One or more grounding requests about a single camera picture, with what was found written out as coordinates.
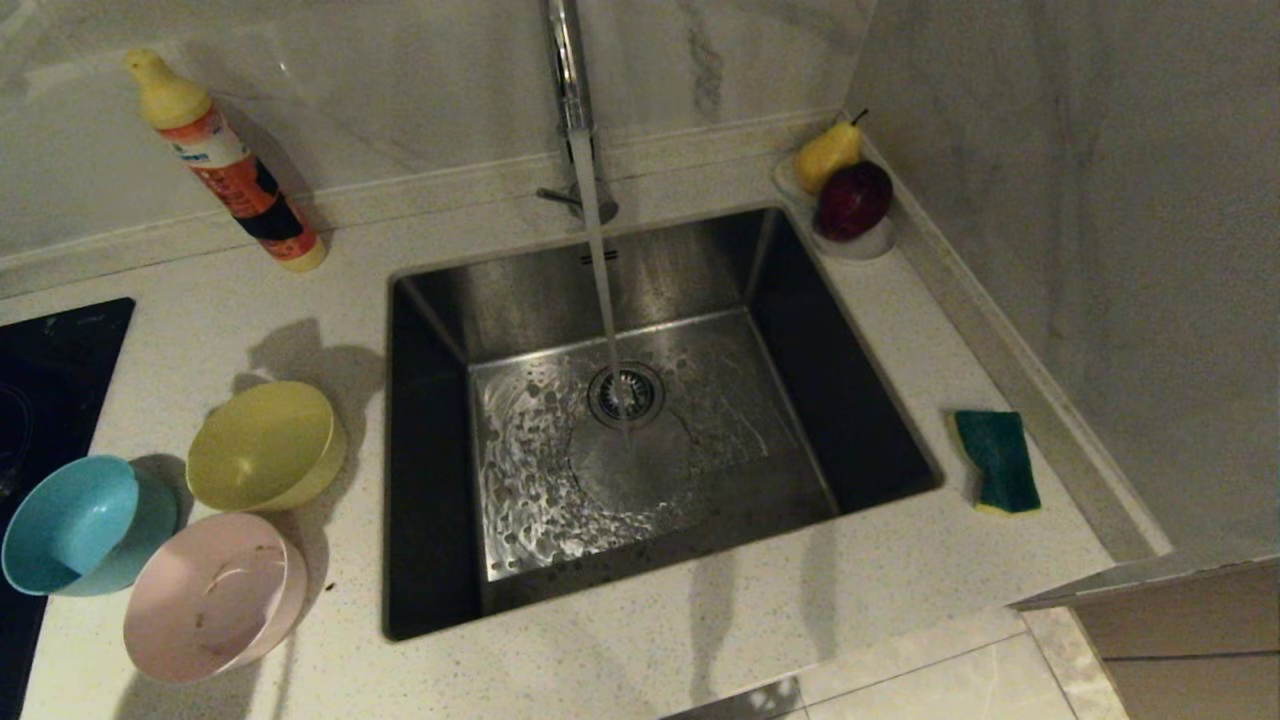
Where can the running water stream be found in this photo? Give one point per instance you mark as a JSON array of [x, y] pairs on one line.
[[600, 260]]

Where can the dark red apple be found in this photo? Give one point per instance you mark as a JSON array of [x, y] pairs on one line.
[[853, 202]]

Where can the yellow pear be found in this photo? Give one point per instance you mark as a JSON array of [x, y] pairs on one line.
[[826, 155]]

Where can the stainless steel sink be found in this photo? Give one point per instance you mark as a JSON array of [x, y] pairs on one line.
[[720, 470]]

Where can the black induction cooktop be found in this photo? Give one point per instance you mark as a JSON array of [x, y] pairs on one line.
[[50, 380]]

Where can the blue plastic bowl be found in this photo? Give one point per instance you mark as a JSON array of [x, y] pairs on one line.
[[70, 525]]

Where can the pink plastic bowl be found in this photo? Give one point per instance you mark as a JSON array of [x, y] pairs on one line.
[[205, 600]]

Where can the green and yellow sponge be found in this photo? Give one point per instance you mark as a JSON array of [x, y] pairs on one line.
[[1000, 460]]

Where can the orange dish soap bottle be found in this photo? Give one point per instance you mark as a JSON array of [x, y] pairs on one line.
[[235, 170]]

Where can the chrome faucet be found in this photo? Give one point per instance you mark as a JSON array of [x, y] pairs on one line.
[[568, 70]]

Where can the beige wooden cabinet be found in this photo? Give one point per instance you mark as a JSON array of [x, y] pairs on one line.
[[1190, 630]]

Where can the yellow plastic bowl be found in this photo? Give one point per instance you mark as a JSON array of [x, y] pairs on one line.
[[260, 450]]

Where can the metal sink drain strainer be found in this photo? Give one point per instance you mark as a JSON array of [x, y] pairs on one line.
[[640, 400]]

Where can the small white dish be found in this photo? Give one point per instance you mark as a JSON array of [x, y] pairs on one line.
[[865, 250]]

